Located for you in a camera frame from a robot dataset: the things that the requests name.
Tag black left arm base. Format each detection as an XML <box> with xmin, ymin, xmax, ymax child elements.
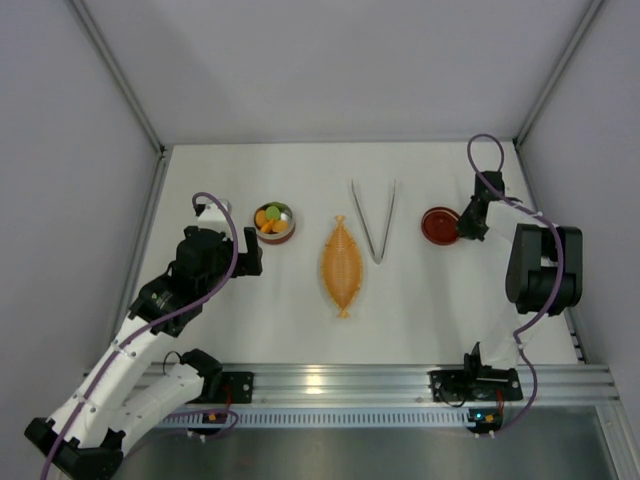
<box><xmin>195</xmin><ymin>371</ymin><xmax>254</xmax><ymax>405</ymax></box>

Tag large round dotted biscuit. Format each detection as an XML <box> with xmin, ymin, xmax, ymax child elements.
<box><xmin>272</xmin><ymin>220</ymin><xmax>289</xmax><ymax>234</ymax></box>

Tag green round cookie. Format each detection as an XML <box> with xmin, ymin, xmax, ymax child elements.
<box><xmin>265</xmin><ymin>205</ymin><xmax>281</xmax><ymax>221</ymax></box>

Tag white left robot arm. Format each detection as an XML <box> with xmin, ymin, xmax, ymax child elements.
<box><xmin>25</xmin><ymin>226</ymin><xmax>262</xmax><ymax>479</ymax></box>

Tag boat-shaped woven basket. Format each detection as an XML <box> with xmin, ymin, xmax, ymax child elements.
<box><xmin>319</xmin><ymin>214</ymin><xmax>364</xmax><ymax>319</ymax></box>

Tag orange fish-shaped cookie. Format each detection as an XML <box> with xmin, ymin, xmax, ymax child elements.
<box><xmin>260</xmin><ymin>219</ymin><xmax>276</xmax><ymax>234</ymax></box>

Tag small round sandwich cookie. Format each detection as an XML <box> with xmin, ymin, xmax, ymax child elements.
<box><xmin>255</xmin><ymin>210</ymin><xmax>267</xmax><ymax>228</ymax></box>

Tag red round lid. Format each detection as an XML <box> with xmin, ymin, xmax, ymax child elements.
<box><xmin>420</xmin><ymin>207</ymin><xmax>460</xmax><ymax>246</ymax></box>

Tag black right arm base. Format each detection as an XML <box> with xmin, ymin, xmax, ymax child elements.
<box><xmin>429</xmin><ymin>368</ymin><xmax>524</xmax><ymax>407</ymax></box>

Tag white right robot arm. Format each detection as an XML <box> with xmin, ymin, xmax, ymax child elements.
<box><xmin>456</xmin><ymin>171</ymin><xmax>583</xmax><ymax>369</ymax></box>

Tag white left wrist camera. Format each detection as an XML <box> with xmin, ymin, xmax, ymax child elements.
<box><xmin>195</xmin><ymin>197</ymin><xmax>232</xmax><ymax>238</ymax></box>

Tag aluminium frame post left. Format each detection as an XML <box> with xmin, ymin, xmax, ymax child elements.
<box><xmin>64</xmin><ymin>0</ymin><xmax>167</xmax><ymax>156</ymax></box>

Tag stainless steel tongs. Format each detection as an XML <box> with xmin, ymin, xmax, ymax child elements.
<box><xmin>349</xmin><ymin>180</ymin><xmax>398</xmax><ymax>265</ymax></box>

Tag slotted cable duct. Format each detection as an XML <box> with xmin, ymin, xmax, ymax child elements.
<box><xmin>152</xmin><ymin>410</ymin><xmax>479</xmax><ymax>430</ymax></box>

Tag aluminium mounting rail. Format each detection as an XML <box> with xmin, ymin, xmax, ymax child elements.
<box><xmin>224</xmin><ymin>364</ymin><xmax>620</xmax><ymax>408</ymax></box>

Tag steel bowl with red base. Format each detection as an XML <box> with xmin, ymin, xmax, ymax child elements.
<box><xmin>253</xmin><ymin>201</ymin><xmax>296</xmax><ymax>245</ymax></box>

